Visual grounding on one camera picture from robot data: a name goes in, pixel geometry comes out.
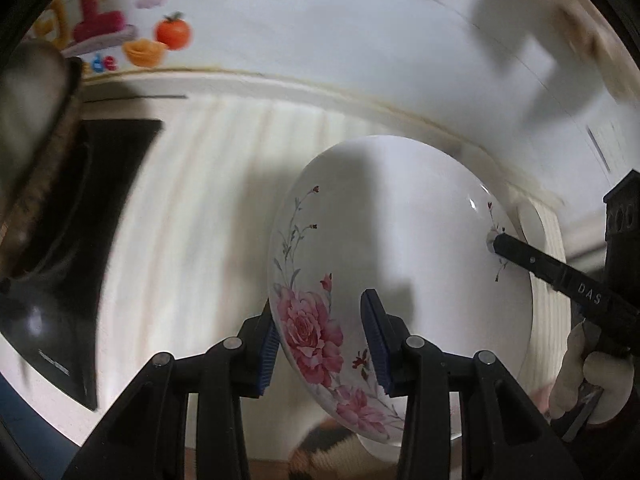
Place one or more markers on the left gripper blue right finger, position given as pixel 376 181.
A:
pixel 380 337

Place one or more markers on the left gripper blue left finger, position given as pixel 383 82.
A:
pixel 267 344

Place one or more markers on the white bowl blue dots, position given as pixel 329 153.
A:
pixel 531 225

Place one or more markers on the white plate pink flowers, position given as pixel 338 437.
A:
pixel 400 217

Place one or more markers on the white gloved right hand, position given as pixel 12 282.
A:
pixel 613 375

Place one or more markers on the striped cat table cloth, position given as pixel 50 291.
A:
pixel 188 262

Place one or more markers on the white plate grey flower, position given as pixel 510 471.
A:
pixel 390 452

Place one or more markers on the black induction cooktop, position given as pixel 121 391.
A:
pixel 49 306

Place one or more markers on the steel wok with lid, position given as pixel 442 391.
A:
pixel 40 107

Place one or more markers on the colourful wall sticker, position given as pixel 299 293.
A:
pixel 110 36

